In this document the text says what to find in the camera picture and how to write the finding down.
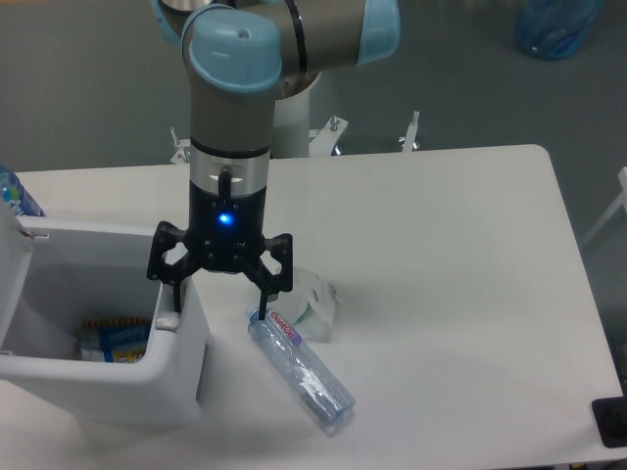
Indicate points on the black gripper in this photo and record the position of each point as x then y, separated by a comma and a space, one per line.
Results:
224, 236

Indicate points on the white push-lid trash can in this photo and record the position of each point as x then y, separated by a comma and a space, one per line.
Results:
58, 276

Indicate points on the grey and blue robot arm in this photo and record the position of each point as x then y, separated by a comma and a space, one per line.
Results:
235, 57

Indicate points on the crumpled white paper packaging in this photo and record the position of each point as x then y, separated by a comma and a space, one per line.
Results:
310, 306

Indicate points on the snack wrapper inside bin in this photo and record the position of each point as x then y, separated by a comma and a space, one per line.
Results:
118, 340

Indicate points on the clear empty plastic bottle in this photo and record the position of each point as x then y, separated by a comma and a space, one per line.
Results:
308, 378

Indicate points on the blue labelled bottle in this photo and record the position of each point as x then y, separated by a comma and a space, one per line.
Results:
16, 196

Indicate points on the blue plastic bag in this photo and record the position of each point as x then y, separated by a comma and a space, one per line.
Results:
554, 30

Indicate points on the black device at table edge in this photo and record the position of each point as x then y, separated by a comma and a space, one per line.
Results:
610, 416

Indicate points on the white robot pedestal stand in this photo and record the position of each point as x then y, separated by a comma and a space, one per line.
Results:
292, 136

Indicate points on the white furniture frame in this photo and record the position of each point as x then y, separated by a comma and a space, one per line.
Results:
611, 218

